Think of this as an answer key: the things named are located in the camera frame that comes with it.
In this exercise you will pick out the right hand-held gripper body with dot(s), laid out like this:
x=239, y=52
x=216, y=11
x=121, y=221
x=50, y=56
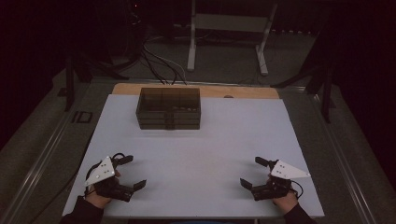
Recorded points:
x=285, y=171

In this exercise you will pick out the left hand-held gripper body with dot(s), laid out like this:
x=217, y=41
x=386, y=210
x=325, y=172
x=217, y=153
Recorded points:
x=101, y=172

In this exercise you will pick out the dark translucent drawer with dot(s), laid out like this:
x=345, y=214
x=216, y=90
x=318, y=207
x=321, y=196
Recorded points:
x=183, y=126

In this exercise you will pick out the dark translucent drawer box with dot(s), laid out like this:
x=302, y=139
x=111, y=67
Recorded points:
x=168, y=102

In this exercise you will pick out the person's left hand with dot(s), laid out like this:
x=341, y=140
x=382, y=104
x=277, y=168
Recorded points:
x=98, y=201

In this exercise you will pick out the person's right hand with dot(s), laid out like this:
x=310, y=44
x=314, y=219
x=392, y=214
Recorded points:
x=287, y=203

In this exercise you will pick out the wooden board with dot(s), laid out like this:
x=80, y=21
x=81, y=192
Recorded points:
x=243, y=92

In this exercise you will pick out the small pale pieces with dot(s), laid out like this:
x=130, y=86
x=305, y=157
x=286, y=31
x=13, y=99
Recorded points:
x=185, y=109

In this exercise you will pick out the black metal stand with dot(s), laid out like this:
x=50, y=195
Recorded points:
x=326, y=99
x=69, y=87

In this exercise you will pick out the dark equipment rack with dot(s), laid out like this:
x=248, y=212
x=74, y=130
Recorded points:
x=130, y=28

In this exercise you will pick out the white metal stand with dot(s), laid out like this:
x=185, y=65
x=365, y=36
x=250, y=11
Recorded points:
x=230, y=22

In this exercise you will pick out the metal floor rail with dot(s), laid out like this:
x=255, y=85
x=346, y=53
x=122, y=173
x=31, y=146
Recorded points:
x=40, y=169
x=342, y=161

